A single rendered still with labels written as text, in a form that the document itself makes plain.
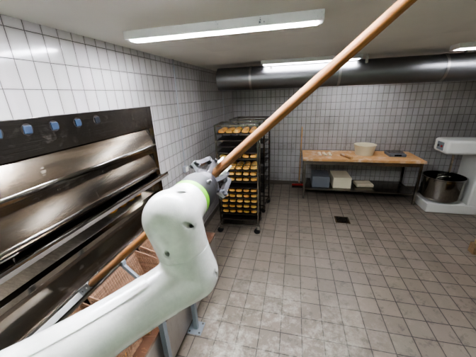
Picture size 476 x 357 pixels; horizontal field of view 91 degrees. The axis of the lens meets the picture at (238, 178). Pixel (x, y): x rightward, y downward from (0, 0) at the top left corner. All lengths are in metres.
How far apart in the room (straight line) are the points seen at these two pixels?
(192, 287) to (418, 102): 5.96
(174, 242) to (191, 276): 0.08
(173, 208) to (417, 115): 5.97
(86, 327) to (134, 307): 0.07
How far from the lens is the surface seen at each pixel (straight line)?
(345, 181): 5.40
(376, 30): 0.73
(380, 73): 3.72
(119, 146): 2.26
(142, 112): 2.54
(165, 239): 0.44
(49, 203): 1.88
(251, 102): 5.76
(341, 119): 5.79
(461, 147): 5.44
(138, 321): 0.48
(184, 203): 0.43
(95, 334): 0.48
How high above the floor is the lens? 2.18
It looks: 20 degrees down
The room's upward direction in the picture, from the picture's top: 2 degrees counter-clockwise
